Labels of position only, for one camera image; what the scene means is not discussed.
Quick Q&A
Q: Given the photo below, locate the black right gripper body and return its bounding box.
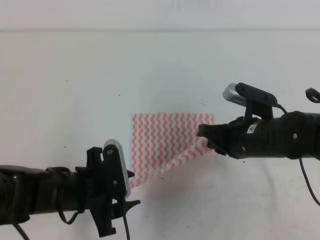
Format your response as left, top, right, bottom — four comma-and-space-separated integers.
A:
219, 117, 265, 159

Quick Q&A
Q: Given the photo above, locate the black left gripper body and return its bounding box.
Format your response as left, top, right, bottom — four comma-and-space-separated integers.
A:
75, 147, 128, 237

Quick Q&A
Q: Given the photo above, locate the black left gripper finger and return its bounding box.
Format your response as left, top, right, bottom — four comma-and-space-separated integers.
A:
112, 200, 141, 218
127, 170, 135, 179

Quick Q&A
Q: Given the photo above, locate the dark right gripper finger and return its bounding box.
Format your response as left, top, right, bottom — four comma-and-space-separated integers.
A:
207, 138, 228, 156
197, 124, 227, 138

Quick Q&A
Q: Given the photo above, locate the pink white wavy towel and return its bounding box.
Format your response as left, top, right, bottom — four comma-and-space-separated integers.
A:
129, 112, 215, 188

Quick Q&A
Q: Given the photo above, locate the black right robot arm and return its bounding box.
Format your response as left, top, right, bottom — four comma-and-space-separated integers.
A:
197, 111, 320, 160

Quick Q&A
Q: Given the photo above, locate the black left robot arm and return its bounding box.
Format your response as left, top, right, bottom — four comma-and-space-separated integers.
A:
0, 144, 140, 237

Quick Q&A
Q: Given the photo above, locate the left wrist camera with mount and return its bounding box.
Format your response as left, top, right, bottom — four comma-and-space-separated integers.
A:
102, 139, 131, 201

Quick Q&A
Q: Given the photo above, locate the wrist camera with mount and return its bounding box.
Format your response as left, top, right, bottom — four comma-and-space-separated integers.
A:
222, 82, 278, 120
102, 139, 131, 201

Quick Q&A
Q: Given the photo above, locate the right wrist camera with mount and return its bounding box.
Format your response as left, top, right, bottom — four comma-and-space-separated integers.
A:
222, 82, 278, 120

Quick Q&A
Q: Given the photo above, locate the black right camera cable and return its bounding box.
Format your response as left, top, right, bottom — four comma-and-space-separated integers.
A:
273, 87, 320, 205

